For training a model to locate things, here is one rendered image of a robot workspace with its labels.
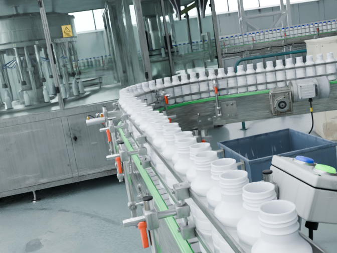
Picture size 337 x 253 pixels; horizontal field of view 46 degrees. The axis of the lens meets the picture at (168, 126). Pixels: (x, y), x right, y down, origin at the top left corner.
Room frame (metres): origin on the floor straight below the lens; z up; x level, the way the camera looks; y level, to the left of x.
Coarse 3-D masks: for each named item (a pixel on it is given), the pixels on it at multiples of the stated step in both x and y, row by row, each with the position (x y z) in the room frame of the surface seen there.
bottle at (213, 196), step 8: (216, 160) 0.56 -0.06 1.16; (224, 160) 0.56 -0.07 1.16; (232, 160) 0.56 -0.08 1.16; (216, 168) 0.54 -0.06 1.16; (224, 168) 0.53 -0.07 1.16; (232, 168) 0.54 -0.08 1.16; (216, 176) 0.54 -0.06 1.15; (216, 184) 0.54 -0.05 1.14; (208, 192) 0.55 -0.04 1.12; (216, 192) 0.53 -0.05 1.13; (208, 200) 0.54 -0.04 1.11; (216, 200) 0.53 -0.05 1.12; (208, 208) 0.55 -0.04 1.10; (216, 232) 0.53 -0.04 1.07; (216, 240) 0.53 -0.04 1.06; (216, 248) 0.54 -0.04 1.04
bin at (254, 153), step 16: (288, 128) 1.58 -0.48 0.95; (224, 144) 1.53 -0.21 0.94; (240, 144) 1.54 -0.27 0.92; (256, 144) 1.55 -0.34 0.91; (272, 144) 1.57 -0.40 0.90; (288, 144) 1.58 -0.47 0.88; (304, 144) 1.47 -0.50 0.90; (320, 144) 1.36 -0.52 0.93; (336, 144) 1.28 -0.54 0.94; (240, 160) 1.29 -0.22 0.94; (256, 160) 1.23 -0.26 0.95; (320, 160) 1.27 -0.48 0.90; (336, 160) 1.28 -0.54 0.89; (256, 176) 1.23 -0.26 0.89
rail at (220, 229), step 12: (120, 108) 1.78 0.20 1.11; (132, 120) 1.35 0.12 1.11; (168, 168) 0.76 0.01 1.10; (180, 180) 0.66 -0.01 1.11; (168, 192) 0.81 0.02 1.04; (192, 192) 0.59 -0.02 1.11; (204, 204) 0.53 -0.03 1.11; (216, 228) 0.47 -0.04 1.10; (204, 240) 0.56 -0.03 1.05; (228, 240) 0.43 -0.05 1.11; (312, 240) 0.39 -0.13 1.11; (240, 252) 0.39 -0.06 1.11; (324, 252) 0.36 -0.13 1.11
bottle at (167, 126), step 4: (164, 124) 0.91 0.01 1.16; (168, 124) 0.91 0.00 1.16; (172, 124) 0.91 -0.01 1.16; (176, 124) 0.89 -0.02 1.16; (164, 128) 0.89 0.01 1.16; (168, 128) 0.88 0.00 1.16; (164, 132) 0.89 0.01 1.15; (164, 136) 0.89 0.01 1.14; (164, 140) 0.89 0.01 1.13; (164, 144) 0.88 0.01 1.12
